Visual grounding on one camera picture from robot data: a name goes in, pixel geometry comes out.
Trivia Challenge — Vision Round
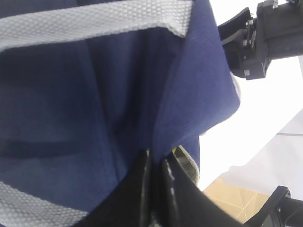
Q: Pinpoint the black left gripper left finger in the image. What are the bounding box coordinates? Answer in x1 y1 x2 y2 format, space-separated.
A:
74 149 152 227

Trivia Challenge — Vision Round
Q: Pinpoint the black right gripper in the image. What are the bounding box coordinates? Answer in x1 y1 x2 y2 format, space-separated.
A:
218 0 303 80

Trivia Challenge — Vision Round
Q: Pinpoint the cardboard box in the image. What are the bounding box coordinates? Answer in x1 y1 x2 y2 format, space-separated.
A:
204 177 270 223

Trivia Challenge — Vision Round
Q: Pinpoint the navy blue lunch bag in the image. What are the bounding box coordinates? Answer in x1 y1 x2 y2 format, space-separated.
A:
0 0 240 227

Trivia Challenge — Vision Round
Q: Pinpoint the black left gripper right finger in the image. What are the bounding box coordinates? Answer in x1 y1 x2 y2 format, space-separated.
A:
158 153 243 227

